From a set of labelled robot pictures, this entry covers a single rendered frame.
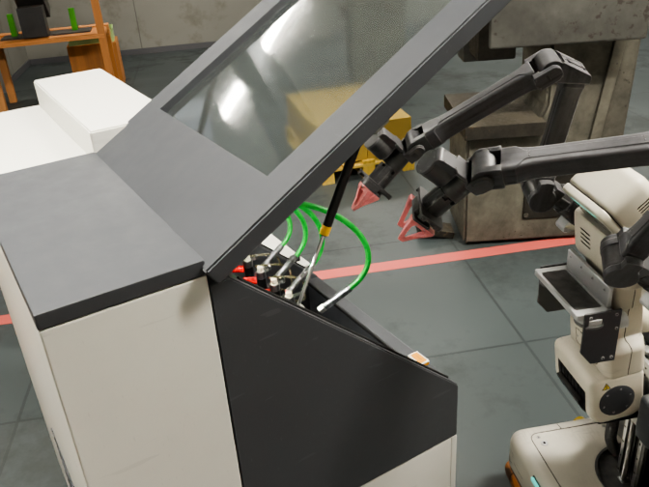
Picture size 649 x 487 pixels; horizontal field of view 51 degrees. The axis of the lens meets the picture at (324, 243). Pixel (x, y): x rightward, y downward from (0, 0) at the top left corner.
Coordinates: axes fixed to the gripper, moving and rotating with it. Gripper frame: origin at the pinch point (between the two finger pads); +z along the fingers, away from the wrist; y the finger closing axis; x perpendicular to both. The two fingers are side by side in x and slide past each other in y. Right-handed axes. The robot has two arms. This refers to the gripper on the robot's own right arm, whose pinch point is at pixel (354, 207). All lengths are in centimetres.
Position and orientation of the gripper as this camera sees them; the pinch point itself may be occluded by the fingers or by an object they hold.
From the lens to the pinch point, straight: 190.5
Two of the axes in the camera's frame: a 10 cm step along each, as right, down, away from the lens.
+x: 3.1, 4.4, -8.4
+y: -6.9, -5.1, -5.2
